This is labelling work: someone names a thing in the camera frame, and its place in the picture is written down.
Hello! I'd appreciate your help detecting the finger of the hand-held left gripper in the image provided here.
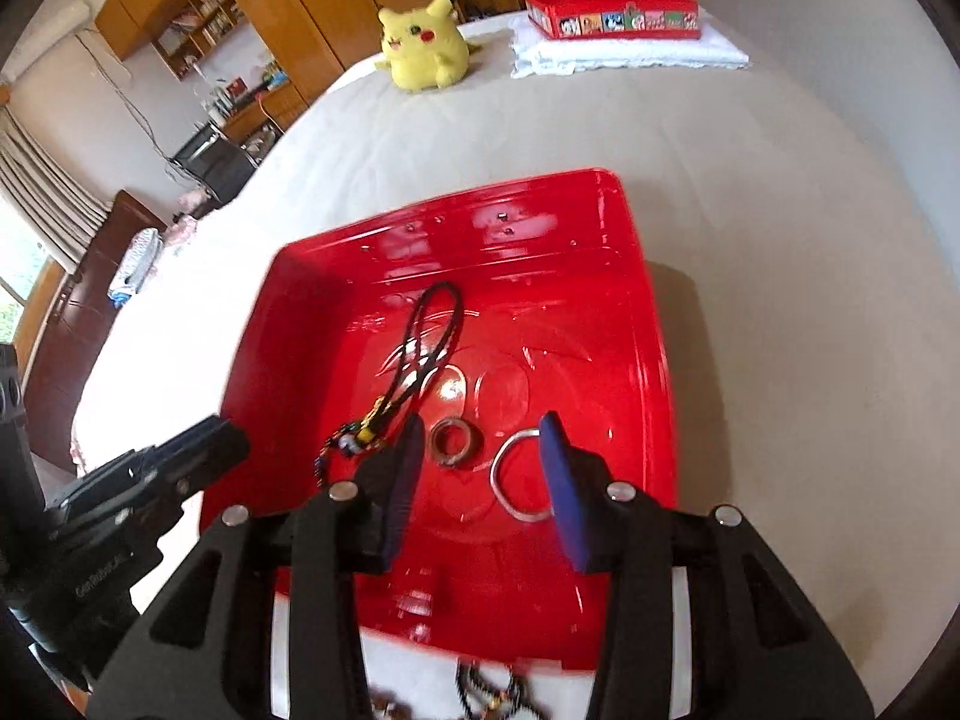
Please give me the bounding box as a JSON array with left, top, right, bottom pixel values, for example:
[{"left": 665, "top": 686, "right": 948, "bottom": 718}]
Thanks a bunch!
[{"left": 135, "top": 414, "right": 251, "bottom": 497}]

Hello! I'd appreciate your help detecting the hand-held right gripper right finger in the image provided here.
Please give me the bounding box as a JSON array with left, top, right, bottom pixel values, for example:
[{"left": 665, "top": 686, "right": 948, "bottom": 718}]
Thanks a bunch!
[{"left": 538, "top": 411, "right": 875, "bottom": 720}]

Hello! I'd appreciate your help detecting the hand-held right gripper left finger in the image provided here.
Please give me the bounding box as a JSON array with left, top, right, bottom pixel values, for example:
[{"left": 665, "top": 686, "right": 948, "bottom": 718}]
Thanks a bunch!
[{"left": 86, "top": 414, "right": 427, "bottom": 720}]

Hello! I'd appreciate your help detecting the metal ring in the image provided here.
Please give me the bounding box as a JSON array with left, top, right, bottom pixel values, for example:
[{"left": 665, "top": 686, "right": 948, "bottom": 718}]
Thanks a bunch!
[{"left": 429, "top": 418, "right": 485, "bottom": 467}]

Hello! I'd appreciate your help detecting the silver bangle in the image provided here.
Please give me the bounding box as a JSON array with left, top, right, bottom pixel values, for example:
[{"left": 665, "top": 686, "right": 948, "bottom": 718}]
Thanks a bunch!
[{"left": 491, "top": 427, "right": 560, "bottom": 522}]

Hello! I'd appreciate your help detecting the black cord pendant necklace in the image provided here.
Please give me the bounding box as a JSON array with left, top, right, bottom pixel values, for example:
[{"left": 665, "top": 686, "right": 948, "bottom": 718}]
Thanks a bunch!
[{"left": 315, "top": 281, "right": 462, "bottom": 488}]

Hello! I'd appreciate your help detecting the red plastic tray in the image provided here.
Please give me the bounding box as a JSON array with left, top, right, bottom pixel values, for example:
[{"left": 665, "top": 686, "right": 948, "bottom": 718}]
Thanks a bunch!
[{"left": 199, "top": 169, "right": 680, "bottom": 672}]

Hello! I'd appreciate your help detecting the black bead necklace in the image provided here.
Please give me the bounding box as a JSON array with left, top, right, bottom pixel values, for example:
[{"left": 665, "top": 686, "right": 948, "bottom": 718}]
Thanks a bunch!
[{"left": 456, "top": 658, "right": 550, "bottom": 720}]

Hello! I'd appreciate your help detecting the dark wooden headboard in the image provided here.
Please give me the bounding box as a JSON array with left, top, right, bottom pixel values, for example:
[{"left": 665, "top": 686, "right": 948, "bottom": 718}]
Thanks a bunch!
[{"left": 22, "top": 191, "right": 167, "bottom": 475}]

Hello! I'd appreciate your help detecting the patterned pillow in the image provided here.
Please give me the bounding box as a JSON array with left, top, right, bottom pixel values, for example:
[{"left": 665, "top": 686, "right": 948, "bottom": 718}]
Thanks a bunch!
[{"left": 107, "top": 229, "right": 164, "bottom": 308}]

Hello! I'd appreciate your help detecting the pink floral blanket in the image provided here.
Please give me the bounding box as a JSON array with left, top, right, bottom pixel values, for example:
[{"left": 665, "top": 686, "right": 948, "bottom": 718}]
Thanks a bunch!
[{"left": 161, "top": 191, "right": 220, "bottom": 245}]

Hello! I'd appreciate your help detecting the window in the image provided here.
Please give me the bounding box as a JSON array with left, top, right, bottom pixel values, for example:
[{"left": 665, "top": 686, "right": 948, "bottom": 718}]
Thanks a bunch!
[{"left": 0, "top": 202, "right": 47, "bottom": 350}]

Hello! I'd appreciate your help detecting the black office chair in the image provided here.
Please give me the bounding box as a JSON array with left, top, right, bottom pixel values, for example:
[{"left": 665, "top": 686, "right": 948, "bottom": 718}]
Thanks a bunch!
[{"left": 172, "top": 124, "right": 257, "bottom": 205}]

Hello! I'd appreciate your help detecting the striped curtain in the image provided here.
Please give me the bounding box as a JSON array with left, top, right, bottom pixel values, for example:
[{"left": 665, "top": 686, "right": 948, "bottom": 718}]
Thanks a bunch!
[{"left": 0, "top": 101, "right": 113, "bottom": 275}]

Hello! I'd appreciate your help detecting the wooden desk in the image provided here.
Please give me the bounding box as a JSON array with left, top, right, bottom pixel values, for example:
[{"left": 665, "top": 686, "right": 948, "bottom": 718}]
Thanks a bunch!
[{"left": 217, "top": 79, "right": 312, "bottom": 145}]

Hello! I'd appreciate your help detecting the wooden wardrobe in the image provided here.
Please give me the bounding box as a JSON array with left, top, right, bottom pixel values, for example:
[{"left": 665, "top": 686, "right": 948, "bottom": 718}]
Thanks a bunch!
[{"left": 202, "top": 0, "right": 451, "bottom": 102}]

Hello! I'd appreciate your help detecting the white folded towel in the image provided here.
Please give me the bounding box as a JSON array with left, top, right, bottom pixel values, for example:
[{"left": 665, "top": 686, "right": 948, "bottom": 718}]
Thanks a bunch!
[{"left": 511, "top": 19, "right": 751, "bottom": 80}]

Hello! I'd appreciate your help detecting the yellow plush toy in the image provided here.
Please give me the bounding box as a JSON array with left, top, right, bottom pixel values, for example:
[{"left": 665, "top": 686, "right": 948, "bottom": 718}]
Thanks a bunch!
[{"left": 377, "top": 0, "right": 472, "bottom": 95}]

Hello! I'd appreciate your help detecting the red printed box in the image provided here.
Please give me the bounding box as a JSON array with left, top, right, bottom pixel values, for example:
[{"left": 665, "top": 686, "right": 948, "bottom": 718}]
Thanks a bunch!
[{"left": 523, "top": 0, "right": 702, "bottom": 41}]

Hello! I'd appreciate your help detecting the wall cable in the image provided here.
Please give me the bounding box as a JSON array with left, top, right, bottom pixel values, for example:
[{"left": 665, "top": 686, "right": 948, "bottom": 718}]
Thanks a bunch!
[{"left": 75, "top": 30, "right": 190, "bottom": 182}]

